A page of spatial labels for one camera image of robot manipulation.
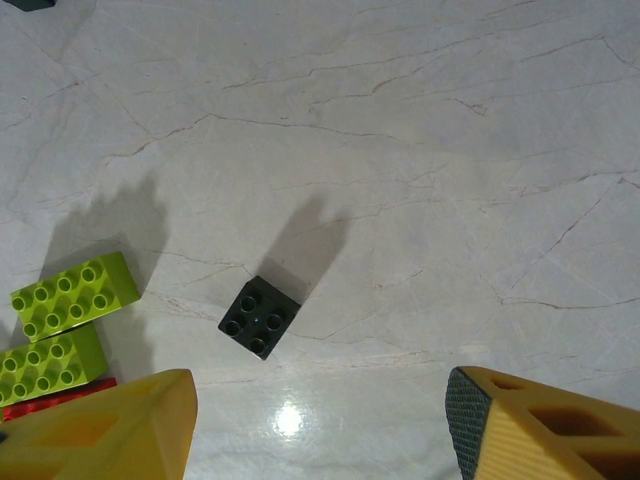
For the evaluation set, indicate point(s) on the black four-stud lego brick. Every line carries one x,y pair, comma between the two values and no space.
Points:
260,317

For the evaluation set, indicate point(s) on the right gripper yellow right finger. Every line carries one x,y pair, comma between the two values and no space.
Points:
545,430

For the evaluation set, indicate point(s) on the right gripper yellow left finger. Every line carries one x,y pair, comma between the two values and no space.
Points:
100,430

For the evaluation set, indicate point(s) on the red eight-stud lego brick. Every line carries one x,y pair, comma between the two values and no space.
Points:
60,398

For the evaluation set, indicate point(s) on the lime green lego brick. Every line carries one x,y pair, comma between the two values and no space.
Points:
75,295
50,362

